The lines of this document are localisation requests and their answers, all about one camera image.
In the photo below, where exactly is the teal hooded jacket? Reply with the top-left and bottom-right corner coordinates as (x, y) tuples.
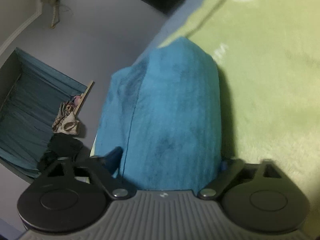
(94, 37), (222, 192)

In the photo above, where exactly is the black clothing pile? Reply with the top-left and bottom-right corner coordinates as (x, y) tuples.
(37, 133), (84, 172)

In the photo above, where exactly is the beige patterned cloth bundle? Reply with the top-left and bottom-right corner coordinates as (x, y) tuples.
(52, 94), (83, 136)

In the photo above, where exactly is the teal window curtain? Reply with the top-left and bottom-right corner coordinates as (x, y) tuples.
(1, 48), (87, 178)

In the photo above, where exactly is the wooden window sill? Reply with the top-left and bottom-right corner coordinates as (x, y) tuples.
(74, 80), (94, 116)

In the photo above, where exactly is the light green fleece blanket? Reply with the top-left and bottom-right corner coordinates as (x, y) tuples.
(148, 0), (319, 237)

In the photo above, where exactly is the blue bed sheet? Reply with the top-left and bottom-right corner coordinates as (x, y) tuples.
(134, 0), (204, 64)

